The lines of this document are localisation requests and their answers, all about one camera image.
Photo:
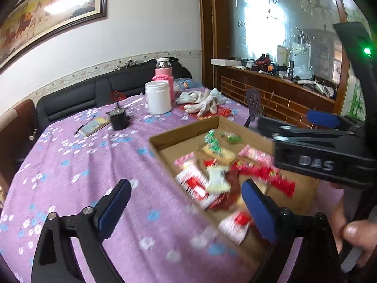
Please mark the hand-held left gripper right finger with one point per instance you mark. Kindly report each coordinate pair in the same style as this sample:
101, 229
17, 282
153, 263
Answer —
259, 212

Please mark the black garment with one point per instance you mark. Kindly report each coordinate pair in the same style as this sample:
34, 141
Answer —
141, 64

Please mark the person's right hand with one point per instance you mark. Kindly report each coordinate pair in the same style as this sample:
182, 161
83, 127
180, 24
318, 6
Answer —
359, 235

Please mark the black pen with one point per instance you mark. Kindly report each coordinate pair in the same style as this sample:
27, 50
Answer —
81, 129

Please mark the shallow cardboard box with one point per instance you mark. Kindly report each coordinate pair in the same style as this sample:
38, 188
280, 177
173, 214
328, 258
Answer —
176, 137

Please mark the black cup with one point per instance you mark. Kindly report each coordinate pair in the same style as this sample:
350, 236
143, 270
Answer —
119, 121

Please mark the pink sleeved bottle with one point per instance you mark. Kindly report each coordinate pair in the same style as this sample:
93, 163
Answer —
163, 72

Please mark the flat white box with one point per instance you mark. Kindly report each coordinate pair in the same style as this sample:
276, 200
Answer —
225, 62

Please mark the thin paperback book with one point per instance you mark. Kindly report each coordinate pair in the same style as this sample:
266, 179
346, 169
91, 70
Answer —
94, 126

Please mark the white cotton glove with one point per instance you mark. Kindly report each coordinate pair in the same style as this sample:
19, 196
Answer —
210, 103
188, 97

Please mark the wooden framed etched mirror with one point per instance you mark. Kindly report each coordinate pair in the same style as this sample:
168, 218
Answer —
265, 6

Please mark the black leather sofa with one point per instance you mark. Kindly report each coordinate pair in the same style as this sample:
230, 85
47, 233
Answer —
73, 100

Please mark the small red bag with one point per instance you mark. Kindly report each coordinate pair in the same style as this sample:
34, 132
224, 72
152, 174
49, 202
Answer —
117, 97

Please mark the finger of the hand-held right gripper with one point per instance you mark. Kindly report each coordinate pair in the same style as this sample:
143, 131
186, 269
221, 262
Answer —
294, 132
322, 119

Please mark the purple floral tablecloth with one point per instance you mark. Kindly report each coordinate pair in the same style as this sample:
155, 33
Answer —
88, 168

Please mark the white plastic jar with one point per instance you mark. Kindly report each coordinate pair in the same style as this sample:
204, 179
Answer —
157, 97

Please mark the red plastic bag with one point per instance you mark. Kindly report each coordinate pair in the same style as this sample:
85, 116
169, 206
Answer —
226, 112

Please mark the framed horse painting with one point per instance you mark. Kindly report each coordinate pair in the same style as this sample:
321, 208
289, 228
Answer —
44, 14

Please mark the pile of assorted snack packets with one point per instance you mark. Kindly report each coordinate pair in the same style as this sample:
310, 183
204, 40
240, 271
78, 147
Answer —
218, 179

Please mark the brown upholstered chair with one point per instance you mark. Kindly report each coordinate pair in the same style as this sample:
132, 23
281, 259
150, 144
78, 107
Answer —
17, 129

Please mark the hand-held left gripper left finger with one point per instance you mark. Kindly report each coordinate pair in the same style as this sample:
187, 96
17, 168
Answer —
115, 212

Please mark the blue printed pouch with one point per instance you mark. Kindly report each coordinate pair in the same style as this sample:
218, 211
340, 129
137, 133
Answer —
183, 84

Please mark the clutter of small counter items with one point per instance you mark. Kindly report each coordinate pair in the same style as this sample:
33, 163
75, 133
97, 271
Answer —
294, 70

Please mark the brick pattern wooden counter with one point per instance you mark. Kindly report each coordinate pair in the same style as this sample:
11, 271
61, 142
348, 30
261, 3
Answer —
279, 94

